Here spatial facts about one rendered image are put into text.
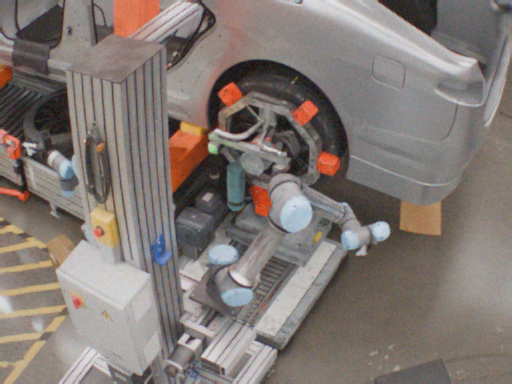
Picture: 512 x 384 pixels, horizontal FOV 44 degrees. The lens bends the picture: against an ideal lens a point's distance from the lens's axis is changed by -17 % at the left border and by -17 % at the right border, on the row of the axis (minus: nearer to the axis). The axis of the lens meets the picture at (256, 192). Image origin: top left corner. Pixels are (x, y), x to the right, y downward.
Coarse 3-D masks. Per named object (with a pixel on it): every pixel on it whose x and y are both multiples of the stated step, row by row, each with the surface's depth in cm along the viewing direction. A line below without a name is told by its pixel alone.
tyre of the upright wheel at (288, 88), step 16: (272, 64) 374; (240, 80) 377; (256, 80) 361; (272, 80) 359; (288, 80) 358; (304, 80) 361; (288, 96) 355; (304, 96) 353; (320, 96) 359; (320, 112) 355; (336, 112) 365; (320, 128) 357; (336, 128) 362; (336, 144) 363; (320, 176) 376
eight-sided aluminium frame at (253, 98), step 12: (252, 96) 357; (264, 96) 357; (228, 108) 367; (240, 108) 364; (276, 108) 352; (288, 108) 350; (228, 120) 378; (228, 132) 384; (300, 132) 354; (312, 132) 356; (312, 144) 354; (228, 156) 388; (240, 156) 390; (312, 156) 360; (312, 168) 365; (252, 180) 390; (264, 180) 390; (312, 180) 369
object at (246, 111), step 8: (272, 96) 361; (240, 112) 388; (248, 112) 397; (256, 112) 376; (232, 120) 383; (240, 120) 384; (248, 120) 399; (280, 120) 375; (232, 128) 387; (240, 128) 393; (248, 128) 384; (288, 128) 373; (256, 136) 403; (304, 144) 373; (288, 152) 406; (304, 152) 404; (296, 160) 400; (304, 160) 380; (296, 168) 393; (304, 168) 382; (272, 176) 393; (296, 176) 386
